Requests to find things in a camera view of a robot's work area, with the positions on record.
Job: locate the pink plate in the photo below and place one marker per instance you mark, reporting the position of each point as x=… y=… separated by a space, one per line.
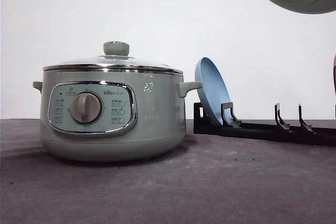
x=334 y=74

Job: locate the black plate rack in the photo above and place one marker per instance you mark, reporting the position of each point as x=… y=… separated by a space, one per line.
x=304 y=133

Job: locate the glass pot lid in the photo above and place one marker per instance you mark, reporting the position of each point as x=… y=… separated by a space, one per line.
x=115 y=58

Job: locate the grey table mat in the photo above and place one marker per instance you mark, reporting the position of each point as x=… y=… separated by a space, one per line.
x=214 y=179

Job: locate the blue plate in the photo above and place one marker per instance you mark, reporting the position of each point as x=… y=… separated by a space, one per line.
x=214 y=91

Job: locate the green electric steamer pot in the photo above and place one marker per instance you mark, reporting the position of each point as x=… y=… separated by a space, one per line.
x=112 y=116

